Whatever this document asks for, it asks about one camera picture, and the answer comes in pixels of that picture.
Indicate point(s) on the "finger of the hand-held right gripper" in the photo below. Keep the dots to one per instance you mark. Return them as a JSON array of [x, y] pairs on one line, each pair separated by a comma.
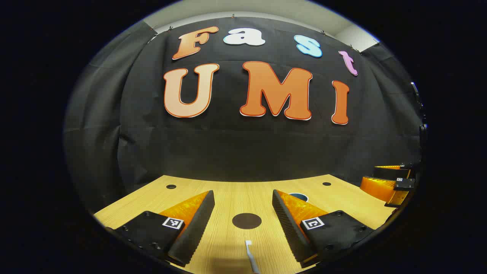
[[380, 188], [392, 172]]

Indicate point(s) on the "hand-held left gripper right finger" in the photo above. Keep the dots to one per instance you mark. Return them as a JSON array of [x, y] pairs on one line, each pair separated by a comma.
[[289, 224]]

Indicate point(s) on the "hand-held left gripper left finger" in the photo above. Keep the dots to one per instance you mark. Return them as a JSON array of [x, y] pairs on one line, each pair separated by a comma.
[[196, 224]]

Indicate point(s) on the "light blue cup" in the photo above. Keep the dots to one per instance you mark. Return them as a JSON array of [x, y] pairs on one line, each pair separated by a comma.
[[299, 196]]

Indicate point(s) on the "dark round coaster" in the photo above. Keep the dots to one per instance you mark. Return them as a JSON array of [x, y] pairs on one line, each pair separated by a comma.
[[247, 221]]

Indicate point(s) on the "white toothbrush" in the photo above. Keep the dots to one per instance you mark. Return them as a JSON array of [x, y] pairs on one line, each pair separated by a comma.
[[251, 257]]

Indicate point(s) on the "wooden desktop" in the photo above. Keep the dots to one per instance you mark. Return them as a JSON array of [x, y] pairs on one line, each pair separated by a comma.
[[243, 198]]

